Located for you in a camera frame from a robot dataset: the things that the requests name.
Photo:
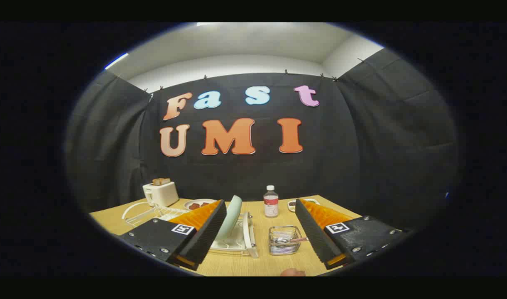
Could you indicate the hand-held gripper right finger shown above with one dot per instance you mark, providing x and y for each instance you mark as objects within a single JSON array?
[{"x": 313, "y": 234}]

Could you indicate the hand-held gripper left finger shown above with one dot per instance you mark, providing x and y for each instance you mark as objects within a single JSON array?
[{"x": 207, "y": 236}]

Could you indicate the pale green plate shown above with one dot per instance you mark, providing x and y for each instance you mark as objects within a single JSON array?
[{"x": 230, "y": 216}]

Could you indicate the small white plate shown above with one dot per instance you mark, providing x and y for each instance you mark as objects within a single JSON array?
[{"x": 199, "y": 200}]

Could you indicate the white divided dish with beans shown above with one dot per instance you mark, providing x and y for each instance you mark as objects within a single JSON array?
[{"x": 292, "y": 204}]

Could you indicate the red food pieces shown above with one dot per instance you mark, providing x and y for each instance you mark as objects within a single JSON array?
[{"x": 194, "y": 205}]

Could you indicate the clear bottle with red label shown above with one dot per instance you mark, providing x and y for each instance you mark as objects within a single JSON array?
[{"x": 271, "y": 205}]

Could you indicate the white toaster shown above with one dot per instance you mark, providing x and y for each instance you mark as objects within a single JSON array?
[{"x": 162, "y": 194}]

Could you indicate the black backdrop cloth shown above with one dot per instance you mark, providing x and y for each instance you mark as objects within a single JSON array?
[{"x": 319, "y": 166}]

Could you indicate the toast slices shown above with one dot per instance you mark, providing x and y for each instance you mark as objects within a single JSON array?
[{"x": 161, "y": 181}]

